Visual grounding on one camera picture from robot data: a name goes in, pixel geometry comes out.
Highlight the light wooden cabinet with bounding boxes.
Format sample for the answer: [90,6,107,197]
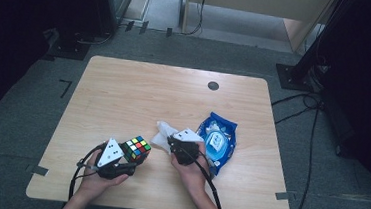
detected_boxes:
[179,0,336,57]

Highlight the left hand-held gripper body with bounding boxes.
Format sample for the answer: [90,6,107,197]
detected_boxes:
[94,137,140,183]

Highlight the black round table grommet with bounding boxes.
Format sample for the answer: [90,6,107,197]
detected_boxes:
[207,80,220,92]

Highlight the right hand-held gripper black cable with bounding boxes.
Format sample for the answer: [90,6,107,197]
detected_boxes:
[178,148,228,209]

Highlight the multicoloured puzzle cube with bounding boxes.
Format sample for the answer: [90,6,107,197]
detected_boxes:
[119,134,153,167]

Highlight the long black floor cable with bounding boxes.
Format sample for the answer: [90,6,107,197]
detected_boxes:
[286,104,322,209]

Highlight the black stand base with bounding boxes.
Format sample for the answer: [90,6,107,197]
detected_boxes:
[273,62,326,94]
[46,28,93,62]

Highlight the left hand-held gripper black cable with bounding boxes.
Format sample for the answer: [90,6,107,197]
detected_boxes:
[68,140,108,203]

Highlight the person's left hand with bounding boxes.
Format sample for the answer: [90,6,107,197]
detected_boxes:
[78,147,132,198]

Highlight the person's right hand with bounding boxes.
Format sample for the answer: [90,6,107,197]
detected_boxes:
[167,148,213,199]

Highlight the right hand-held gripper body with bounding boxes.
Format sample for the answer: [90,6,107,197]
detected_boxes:
[168,126,206,168]

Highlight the blue wet wipes pack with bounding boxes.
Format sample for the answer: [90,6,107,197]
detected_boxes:
[193,110,240,179]

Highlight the black stand pole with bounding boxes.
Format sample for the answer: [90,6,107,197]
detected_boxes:
[292,0,350,85]

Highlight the hand-held gripper black cable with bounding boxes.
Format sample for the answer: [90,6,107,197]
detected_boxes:
[178,148,228,209]
[68,140,108,203]

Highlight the black hanging cable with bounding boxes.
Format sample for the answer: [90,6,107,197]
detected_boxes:
[178,0,207,38]

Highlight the dark curtain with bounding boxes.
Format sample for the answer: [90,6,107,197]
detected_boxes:
[312,0,371,209]
[0,0,95,130]

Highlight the grey tape piece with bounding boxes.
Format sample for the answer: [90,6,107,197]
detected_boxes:
[274,190,298,203]
[31,165,50,177]

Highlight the dark cabinet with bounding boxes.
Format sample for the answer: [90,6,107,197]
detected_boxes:
[88,0,133,38]

